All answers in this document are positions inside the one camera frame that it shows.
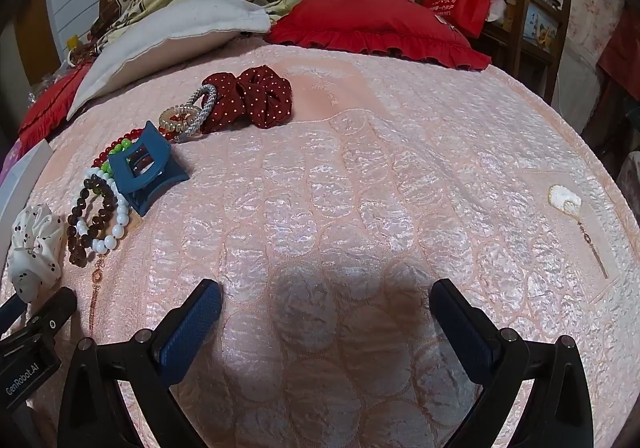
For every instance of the yellow plastic object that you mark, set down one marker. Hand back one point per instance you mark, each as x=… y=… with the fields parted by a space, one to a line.
x=73 y=42

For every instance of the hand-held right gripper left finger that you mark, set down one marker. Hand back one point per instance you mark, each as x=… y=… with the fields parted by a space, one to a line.
x=192 y=328

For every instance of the small red ruffled pillow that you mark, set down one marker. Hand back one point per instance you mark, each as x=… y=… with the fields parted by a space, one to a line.
x=45 y=113

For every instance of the blue hair claw clip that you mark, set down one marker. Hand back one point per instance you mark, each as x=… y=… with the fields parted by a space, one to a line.
x=160 y=173

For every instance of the white dotted scrunchie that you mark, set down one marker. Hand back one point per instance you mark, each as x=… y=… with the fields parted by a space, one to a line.
x=35 y=248

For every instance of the white cardboard box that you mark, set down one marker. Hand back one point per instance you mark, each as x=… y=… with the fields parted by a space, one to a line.
x=20 y=178

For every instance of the pink quilted bedspread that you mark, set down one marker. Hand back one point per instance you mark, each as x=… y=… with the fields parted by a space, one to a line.
x=350 y=178

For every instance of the red polka dot scrunchie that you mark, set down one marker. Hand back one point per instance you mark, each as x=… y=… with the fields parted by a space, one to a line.
x=260 y=98

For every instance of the purple floral blanket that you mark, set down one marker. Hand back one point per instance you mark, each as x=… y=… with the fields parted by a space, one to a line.
x=9 y=158

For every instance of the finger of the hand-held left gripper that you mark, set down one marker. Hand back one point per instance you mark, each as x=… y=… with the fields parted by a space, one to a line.
x=50 y=318

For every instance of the white pillow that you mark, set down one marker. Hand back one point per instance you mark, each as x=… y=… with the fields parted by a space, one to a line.
x=165 y=38

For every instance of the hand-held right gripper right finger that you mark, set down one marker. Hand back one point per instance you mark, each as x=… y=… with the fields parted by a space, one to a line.
x=460 y=328

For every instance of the red cloth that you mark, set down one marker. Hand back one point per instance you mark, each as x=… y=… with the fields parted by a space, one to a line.
x=620 y=53

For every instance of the dark wooden chair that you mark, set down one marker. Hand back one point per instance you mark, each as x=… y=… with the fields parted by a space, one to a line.
x=560 y=53

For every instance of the large red ruffled pillow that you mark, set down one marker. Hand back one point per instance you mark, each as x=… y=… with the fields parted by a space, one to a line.
x=375 y=23

